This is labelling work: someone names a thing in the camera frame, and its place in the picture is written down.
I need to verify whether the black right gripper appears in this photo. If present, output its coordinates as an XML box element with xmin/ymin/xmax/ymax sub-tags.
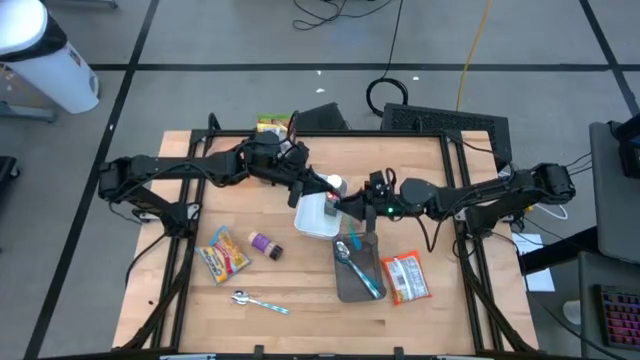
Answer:
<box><xmin>339</xmin><ymin>192</ymin><xmax>401</xmax><ymax>235</ymax></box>

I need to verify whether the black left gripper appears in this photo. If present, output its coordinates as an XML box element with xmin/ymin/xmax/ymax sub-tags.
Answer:
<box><xmin>272</xmin><ymin>164</ymin><xmax>335</xmax><ymax>209</ymax></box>

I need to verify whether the teal silicone spatula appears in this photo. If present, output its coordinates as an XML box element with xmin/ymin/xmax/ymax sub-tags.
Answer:
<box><xmin>346</xmin><ymin>217</ymin><xmax>364</xmax><ymax>251</ymax></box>

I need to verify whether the spoon with teal patterned handle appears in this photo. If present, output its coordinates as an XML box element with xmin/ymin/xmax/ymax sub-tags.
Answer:
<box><xmin>333</xmin><ymin>239</ymin><xmax>384</xmax><ymax>300</ymax></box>
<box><xmin>230</xmin><ymin>289</ymin><xmax>291</xmax><ymax>316</ymax></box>

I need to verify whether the green red yellow snack bag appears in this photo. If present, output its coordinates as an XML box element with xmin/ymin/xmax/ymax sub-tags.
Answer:
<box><xmin>256</xmin><ymin>113</ymin><xmax>293</xmax><ymax>135</ymax></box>

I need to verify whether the white rectangular tray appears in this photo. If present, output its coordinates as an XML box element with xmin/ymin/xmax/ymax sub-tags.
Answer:
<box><xmin>293</xmin><ymin>174</ymin><xmax>347</xmax><ymax>240</ymax></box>

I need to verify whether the purple label spice jar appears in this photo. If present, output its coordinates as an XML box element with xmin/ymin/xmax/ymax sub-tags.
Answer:
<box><xmin>247</xmin><ymin>230</ymin><xmax>285</xmax><ymax>261</ymax></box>

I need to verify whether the grey rectangular tray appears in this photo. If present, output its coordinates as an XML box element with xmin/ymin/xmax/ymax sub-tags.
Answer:
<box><xmin>332</xmin><ymin>230</ymin><xmax>387</xmax><ymax>304</ymax></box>

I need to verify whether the black wedge shaped device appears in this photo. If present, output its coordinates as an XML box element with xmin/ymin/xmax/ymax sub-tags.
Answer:
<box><xmin>294</xmin><ymin>101</ymin><xmax>349</xmax><ymax>132</ymax></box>

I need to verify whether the orange ramen packet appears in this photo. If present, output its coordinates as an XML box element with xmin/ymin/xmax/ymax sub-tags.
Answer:
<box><xmin>380</xmin><ymin>249</ymin><xmax>433</xmax><ymax>306</ymax></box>

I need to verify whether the yellow red blue snack bag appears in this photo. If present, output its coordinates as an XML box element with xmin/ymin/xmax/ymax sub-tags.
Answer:
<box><xmin>194</xmin><ymin>224</ymin><xmax>253</xmax><ymax>286</ymax></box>

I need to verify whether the black perforated computer case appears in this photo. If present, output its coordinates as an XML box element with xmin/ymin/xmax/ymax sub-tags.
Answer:
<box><xmin>380</xmin><ymin>102</ymin><xmax>514</xmax><ymax>171</ymax></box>

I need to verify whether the white paper sheet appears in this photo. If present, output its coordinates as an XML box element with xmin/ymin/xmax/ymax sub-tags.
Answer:
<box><xmin>512</xmin><ymin>232</ymin><xmax>556</xmax><ymax>293</ymax></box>

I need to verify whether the black desk base bar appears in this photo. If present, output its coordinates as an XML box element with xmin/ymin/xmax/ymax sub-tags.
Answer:
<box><xmin>517</xmin><ymin>225</ymin><xmax>601</xmax><ymax>276</ymax></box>

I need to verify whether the white computer mouse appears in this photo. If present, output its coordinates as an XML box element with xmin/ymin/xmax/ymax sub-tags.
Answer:
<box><xmin>562</xmin><ymin>298</ymin><xmax>584</xmax><ymax>326</ymax></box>

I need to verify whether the grey desk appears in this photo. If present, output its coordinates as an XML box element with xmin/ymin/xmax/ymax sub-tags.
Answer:
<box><xmin>577</xmin><ymin>249</ymin><xmax>640</xmax><ymax>360</ymax></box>
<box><xmin>588</xmin><ymin>121</ymin><xmax>640</xmax><ymax>265</ymax></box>

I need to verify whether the backlit black keyboard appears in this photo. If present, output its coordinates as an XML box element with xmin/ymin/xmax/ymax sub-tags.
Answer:
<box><xmin>592</xmin><ymin>283</ymin><xmax>640</xmax><ymax>351</ymax></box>

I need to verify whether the white trash can black rim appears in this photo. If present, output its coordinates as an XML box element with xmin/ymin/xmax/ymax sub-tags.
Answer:
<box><xmin>0</xmin><ymin>0</ymin><xmax>101</xmax><ymax>115</ymax></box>

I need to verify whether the grey desk foot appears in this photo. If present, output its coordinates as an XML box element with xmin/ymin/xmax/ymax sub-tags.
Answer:
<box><xmin>42</xmin><ymin>0</ymin><xmax>120</xmax><ymax>9</ymax></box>
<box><xmin>0</xmin><ymin>101</ymin><xmax>57</xmax><ymax>124</ymax></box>

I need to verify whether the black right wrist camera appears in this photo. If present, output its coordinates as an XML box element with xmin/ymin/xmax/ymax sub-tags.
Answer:
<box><xmin>368</xmin><ymin>169</ymin><xmax>397</xmax><ymax>195</ymax></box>

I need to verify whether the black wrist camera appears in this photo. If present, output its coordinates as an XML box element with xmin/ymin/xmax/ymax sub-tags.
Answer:
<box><xmin>282</xmin><ymin>141</ymin><xmax>311</xmax><ymax>169</ymax></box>
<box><xmin>368</xmin><ymin>169</ymin><xmax>397</xmax><ymax>195</ymax></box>

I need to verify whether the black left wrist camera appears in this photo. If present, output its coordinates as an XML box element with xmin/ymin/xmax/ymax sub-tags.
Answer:
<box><xmin>282</xmin><ymin>141</ymin><xmax>311</xmax><ymax>169</ymax></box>

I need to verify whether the black aluminium table frame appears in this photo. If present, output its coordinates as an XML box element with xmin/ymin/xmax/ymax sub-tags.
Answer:
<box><xmin>112</xmin><ymin>127</ymin><xmax>539</xmax><ymax>360</ymax></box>

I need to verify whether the black coiled floor cable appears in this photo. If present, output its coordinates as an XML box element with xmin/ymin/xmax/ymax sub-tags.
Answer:
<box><xmin>365</xmin><ymin>0</ymin><xmax>410</xmax><ymax>119</ymax></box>

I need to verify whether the thin black floor cable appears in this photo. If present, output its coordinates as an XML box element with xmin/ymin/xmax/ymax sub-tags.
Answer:
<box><xmin>291</xmin><ymin>0</ymin><xmax>396</xmax><ymax>31</ymax></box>

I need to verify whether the yellow floor cable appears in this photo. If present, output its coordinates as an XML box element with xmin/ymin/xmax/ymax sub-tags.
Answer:
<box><xmin>454</xmin><ymin>0</ymin><xmax>495</xmax><ymax>112</ymax></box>

